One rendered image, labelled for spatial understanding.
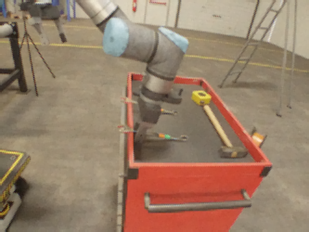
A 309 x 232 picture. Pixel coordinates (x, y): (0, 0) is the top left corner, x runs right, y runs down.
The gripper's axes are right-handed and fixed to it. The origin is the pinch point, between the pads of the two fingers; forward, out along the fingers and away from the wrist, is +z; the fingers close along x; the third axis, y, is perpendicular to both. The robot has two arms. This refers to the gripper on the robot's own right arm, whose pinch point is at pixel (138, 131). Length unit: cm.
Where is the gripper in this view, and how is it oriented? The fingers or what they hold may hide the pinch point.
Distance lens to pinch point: 69.7
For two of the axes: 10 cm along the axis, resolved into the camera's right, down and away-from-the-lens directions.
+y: -9.3, -1.9, -3.2
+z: -3.3, 8.2, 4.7
